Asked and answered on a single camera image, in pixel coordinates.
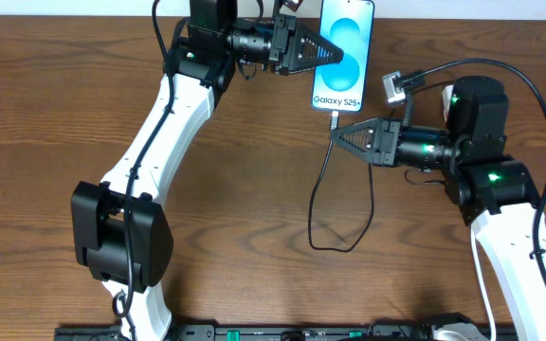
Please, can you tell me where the black USB charging cable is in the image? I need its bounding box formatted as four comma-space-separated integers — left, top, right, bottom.
307, 110, 376, 254

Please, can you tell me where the blue Galaxy smartphone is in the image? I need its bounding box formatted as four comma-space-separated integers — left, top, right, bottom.
311, 0, 375, 112

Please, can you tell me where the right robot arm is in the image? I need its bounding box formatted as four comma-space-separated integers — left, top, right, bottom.
330, 76, 546, 340

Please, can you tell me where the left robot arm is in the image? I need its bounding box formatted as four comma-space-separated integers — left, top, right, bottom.
71, 0, 344, 340

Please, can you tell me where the white USB charger plug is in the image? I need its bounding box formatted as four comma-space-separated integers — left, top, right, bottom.
442, 84, 454, 122

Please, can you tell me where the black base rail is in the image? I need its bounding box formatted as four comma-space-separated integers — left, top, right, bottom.
54, 323, 520, 341

